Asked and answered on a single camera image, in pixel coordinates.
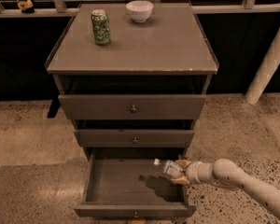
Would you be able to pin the metal window railing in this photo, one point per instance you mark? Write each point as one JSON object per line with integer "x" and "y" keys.
{"x": 59, "y": 0}

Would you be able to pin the grey top drawer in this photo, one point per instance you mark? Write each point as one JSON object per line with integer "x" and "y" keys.
{"x": 155, "y": 106}

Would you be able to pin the small yellow black object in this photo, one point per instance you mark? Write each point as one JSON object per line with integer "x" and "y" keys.
{"x": 26, "y": 6}

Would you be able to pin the white diagonal pillar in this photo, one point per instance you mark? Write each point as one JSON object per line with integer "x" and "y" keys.
{"x": 268, "y": 67}

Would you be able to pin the grey open bottom drawer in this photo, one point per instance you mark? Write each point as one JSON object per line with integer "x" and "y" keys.
{"x": 125, "y": 182}

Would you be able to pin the white ceramic bowl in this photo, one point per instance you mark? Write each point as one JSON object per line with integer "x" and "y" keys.
{"x": 139, "y": 11}

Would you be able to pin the green soda can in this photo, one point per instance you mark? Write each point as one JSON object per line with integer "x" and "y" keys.
{"x": 100, "y": 27}

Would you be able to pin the grey middle drawer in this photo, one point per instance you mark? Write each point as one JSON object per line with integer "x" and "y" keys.
{"x": 133, "y": 138}

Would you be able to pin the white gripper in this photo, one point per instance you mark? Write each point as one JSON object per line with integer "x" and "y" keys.
{"x": 193, "y": 172}

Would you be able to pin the clear blue-label plastic bottle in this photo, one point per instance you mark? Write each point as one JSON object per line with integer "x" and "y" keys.
{"x": 170, "y": 168}

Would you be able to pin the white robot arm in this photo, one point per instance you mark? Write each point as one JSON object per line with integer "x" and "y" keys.
{"x": 225, "y": 174}

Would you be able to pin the grey drawer cabinet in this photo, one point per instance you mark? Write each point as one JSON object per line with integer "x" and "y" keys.
{"x": 167, "y": 54}

